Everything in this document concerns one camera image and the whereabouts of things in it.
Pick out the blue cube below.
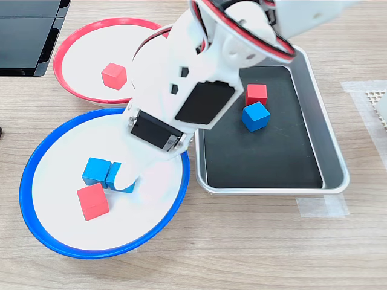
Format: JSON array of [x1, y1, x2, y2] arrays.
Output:
[[105, 161, 141, 194], [241, 101, 272, 133], [81, 156, 112, 189]]

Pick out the red cube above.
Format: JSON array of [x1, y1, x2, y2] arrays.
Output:
[[101, 62, 127, 91], [76, 182, 109, 222], [244, 83, 268, 107]]

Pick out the white plate blue rim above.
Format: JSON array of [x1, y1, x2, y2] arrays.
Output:
[[19, 108, 190, 260]]

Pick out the white plate red rim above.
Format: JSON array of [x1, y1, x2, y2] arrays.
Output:
[[53, 17, 170, 107]]

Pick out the black mat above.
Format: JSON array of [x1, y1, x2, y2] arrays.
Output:
[[203, 65, 324, 190]]

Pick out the black glossy device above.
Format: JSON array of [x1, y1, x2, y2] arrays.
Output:
[[0, 0, 73, 77]]

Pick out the steel tray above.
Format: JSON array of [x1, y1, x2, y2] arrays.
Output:
[[195, 45, 351, 196]]

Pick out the clear tape strip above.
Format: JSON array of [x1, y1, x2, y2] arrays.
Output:
[[350, 92, 387, 170], [295, 193, 351, 218], [340, 80, 387, 94]]

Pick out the pale perforated plate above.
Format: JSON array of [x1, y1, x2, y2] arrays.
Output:
[[364, 89, 387, 131]]

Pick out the red white black cable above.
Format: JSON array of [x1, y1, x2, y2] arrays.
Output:
[[190, 0, 296, 63], [131, 25, 173, 91]]

